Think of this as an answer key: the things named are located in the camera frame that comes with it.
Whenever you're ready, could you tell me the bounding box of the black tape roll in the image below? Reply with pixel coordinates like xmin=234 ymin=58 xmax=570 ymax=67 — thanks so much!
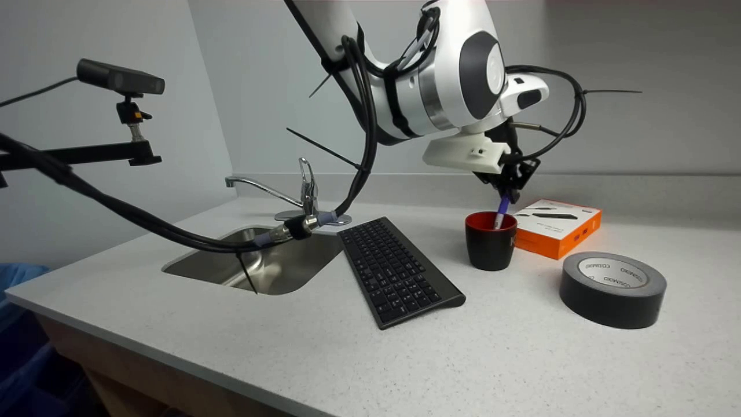
xmin=561 ymin=252 xmax=667 ymax=330

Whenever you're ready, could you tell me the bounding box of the black camera on mount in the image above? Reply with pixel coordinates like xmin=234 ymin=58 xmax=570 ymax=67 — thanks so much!
xmin=75 ymin=58 xmax=165 ymax=97

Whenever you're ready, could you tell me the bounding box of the thick black cable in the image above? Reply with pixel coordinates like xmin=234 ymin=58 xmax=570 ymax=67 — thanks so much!
xmin=0 ymin=21 xmax=380 ymax=256

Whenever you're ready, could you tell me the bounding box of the orange white box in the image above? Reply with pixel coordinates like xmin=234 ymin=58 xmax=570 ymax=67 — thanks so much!
xmin=514 ymin=200 xmax=602 ymax=260

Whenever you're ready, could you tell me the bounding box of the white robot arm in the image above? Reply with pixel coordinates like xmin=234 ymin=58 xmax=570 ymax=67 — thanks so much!
xmin=284 ymin=0 xmax=549 ymax=204

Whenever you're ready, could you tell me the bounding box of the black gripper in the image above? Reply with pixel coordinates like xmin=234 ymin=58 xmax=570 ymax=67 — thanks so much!
xmin=477 ymin=119 xmax=540 ymax=206

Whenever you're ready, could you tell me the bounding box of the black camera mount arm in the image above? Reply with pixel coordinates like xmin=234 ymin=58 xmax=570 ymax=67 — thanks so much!
xmin=0 ymin=95 xmax=159 ymax=186

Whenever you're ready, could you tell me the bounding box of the steel sink basin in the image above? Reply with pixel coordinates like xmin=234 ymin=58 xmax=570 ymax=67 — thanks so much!
xmin=162 ymin=234 xmax=343 ymax=296

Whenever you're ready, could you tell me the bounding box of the black mug red inside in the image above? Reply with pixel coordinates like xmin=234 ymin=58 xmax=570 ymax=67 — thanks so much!
xmin=466 ymin=211 xmax=515 ymax=271

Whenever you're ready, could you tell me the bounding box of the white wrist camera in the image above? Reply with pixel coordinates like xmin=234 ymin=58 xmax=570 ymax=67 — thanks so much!
xmin=423 ymin=133 xmax=511 ymax=174

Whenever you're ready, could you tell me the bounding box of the blue marker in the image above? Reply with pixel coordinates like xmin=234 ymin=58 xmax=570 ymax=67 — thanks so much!
xmin=492 ymin=198 xmax=510 ymax=229

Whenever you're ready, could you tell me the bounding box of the chrome faucet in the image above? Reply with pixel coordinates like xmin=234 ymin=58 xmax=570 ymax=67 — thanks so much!
xmin=224 ymin=159 xmax=350 ymax=228

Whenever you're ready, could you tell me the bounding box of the black wireless keyboard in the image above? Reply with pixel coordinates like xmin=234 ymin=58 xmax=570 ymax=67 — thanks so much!
xmin=339 ymin=218 xmax=466 ymax=330

